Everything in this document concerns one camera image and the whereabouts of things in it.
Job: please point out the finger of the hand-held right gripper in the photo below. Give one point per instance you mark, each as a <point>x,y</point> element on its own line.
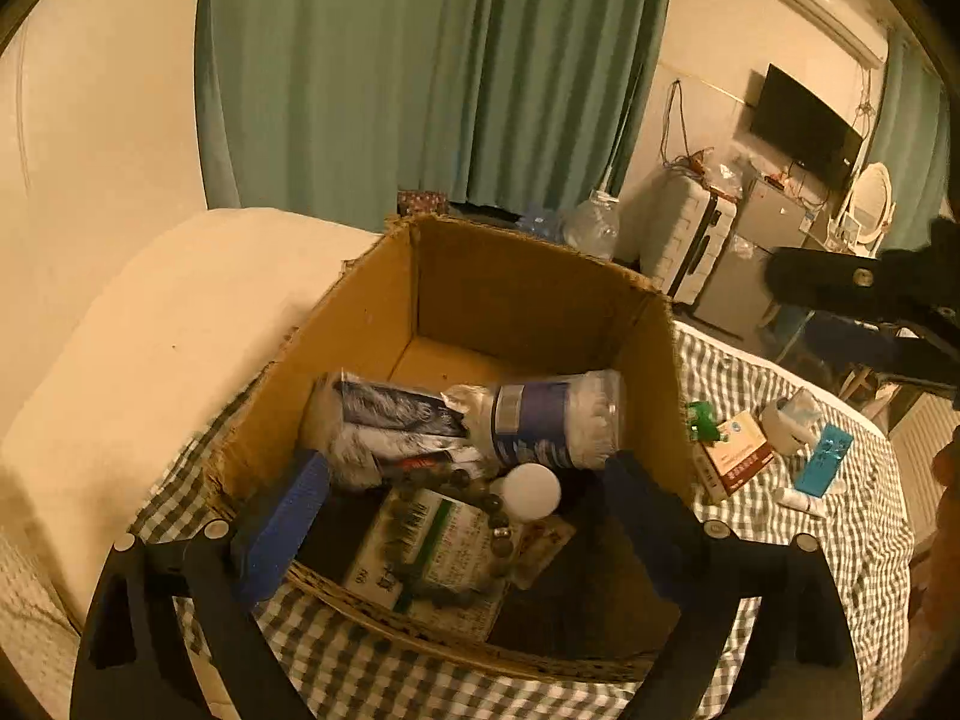
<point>825,277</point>
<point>862,345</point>

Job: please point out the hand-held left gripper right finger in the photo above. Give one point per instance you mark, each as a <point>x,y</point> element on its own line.
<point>652,525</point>

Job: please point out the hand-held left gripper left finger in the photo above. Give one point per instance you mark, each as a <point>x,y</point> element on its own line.
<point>285,525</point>

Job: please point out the white plastic bottle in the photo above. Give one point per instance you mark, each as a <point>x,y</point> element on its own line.
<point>531,491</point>

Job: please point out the white green-striped medicine box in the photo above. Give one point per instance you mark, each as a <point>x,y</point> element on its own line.
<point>420,532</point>

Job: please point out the cotton swab jar blue label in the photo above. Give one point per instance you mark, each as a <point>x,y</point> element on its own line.
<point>555,420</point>

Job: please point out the silver cotton pad package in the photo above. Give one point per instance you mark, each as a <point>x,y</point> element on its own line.
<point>390,412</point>

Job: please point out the brown cardboard box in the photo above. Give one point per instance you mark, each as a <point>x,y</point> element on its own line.
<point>510,292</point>

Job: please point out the checked cloth covered desktop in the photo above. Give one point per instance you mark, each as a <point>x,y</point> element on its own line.
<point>825,577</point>

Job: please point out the grey mini fridge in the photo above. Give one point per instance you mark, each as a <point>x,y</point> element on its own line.
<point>750,262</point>

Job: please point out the round white vanity mirror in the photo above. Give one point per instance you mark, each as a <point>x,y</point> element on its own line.
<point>870,202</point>

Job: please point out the white bandage roll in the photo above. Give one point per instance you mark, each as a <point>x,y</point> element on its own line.
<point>787,420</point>

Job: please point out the brown and white medicine box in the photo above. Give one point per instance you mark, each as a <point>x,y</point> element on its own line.
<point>735,454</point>

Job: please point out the green snack packet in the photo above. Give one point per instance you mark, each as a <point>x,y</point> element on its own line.
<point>703,420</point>

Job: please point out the teal flat packet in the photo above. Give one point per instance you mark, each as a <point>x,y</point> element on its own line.
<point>825,461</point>

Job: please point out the white radiator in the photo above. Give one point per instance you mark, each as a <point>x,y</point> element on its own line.
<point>926,450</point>

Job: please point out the white suitcase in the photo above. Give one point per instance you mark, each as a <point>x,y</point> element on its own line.
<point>686,232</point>

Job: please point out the small white tube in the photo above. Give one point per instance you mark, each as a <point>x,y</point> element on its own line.
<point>799,501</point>

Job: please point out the narrow green curtain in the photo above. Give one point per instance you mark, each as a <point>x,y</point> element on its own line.
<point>911,150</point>

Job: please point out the cream cushion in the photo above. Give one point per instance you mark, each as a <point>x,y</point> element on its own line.
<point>150,352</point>

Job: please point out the clear water bottle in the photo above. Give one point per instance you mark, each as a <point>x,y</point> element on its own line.
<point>592,225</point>

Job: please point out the white air conditioner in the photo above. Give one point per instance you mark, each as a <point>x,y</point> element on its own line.
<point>817,0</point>

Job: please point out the small patterned box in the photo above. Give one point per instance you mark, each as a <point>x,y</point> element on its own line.
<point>422,202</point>

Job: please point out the wide green curtain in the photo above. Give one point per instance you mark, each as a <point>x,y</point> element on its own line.
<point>375,90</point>

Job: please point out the black wall television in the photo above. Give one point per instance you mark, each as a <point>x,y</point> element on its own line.
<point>806,127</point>

